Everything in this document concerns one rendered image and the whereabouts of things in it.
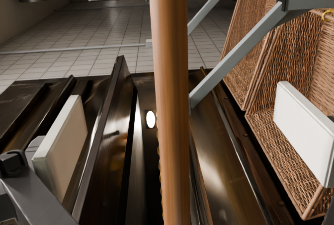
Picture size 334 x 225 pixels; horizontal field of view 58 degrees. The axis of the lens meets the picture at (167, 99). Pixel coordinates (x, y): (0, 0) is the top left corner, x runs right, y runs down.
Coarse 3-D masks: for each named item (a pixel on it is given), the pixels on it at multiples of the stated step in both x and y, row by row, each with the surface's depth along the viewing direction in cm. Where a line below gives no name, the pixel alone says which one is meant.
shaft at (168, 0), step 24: (168, 0) 23; (168, 24) 23; (168, 48) 24; (168, 72) 25; (168, 96) 26; (168, 120) 27; (168, 144) 28; (168, 168) 29; (168, 192) 31; (168, 216) 32
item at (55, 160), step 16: (80, 96) 20; (64, 112) 17; (80, 112) 19; (64, 128) 16; (80, 128) 19; (48, 144) 14; (64, 144) 16; (80, 144) 19; (32, 160) 13; (48, 160) 13; (64, 160) 16; (48, 176) 14; (64, 176) 15; (64, 192) 15
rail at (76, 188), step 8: (112, 72) 153; (104, 96) 127; (104, 104) 120; (96, 120) 109; (96, 128) 104; (88, 144) 95; (88, 152) 91; (80, 168) 85; (80, 176) 81; (80, 184) 79; (72, 192) 76; (72, 200) 74; (72, 208) 71
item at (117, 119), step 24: (120, 72) 154; (120, 96) 139; (120, 120) 128; (96, 144) 94; (120, 144) 118; (96, 168) 86; (120, 168) 109; (96, 192) 81; (72, 216) 69; (96, 216) 77
